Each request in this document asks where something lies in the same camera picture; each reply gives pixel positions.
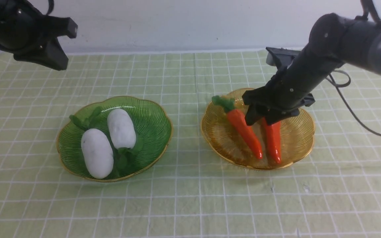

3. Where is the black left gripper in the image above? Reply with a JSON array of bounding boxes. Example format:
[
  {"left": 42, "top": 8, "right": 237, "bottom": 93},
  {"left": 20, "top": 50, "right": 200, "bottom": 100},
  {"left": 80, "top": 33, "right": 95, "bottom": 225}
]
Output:
[{"left": 0, "top": 0, "right": 78, "bottom": 71}]

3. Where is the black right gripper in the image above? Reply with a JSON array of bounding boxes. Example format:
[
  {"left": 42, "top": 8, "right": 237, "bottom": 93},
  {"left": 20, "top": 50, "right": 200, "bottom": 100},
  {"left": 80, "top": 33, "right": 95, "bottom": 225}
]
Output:
[{"left": 242, "top": 45, "right": 343, "bottom": 126}]

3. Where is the orange carrot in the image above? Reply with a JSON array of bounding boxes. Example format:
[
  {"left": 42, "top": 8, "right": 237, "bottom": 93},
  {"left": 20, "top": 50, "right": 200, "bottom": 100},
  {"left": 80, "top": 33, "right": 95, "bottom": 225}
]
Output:
[
  {"left": 262, "top": 118, "right": 282, "bottom": 164},
  {"left": 211, "top": 95, "right": 263, "bottom": 161}
]

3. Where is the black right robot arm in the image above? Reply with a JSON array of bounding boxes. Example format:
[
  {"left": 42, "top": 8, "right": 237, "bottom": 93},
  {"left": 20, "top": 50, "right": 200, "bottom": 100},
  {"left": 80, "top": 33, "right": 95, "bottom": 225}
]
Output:
[{"left": 242, "top": 13, "right": 381, "bottom": 126}]

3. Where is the amber glass plate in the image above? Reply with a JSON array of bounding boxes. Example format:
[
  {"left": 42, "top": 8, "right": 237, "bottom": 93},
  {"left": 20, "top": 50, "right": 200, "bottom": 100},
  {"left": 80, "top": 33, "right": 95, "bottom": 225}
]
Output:
[{"left": 201, "top": 88, "right": 316, "bottom": 170}]

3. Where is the green glass plate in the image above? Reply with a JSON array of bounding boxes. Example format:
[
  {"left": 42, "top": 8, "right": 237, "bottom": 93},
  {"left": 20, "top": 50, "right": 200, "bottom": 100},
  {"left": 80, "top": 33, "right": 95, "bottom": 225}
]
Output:
[{"left": 57, "top": 96, "right": 173, "bottom": 183}]

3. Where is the green checkered tablecloth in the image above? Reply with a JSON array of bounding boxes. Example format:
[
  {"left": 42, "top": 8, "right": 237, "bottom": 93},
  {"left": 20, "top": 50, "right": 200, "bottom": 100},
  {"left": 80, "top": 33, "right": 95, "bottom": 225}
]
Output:
[{"left": 0, "top": 50, "right": 381, "bottom": 238}]

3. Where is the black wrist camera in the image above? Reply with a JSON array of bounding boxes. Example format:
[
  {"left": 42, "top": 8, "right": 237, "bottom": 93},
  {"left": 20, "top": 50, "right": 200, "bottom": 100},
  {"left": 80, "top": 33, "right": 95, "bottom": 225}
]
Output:
[{"left": 266, "top": 47, "right": 301, "bottom": 69}]

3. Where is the black cable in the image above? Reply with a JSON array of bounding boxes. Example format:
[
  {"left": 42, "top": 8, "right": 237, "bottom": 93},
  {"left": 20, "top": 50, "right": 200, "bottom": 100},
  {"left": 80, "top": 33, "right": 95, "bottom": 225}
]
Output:
[{"left": 325, "top": 0, "right": 381, "bottom": 137}]

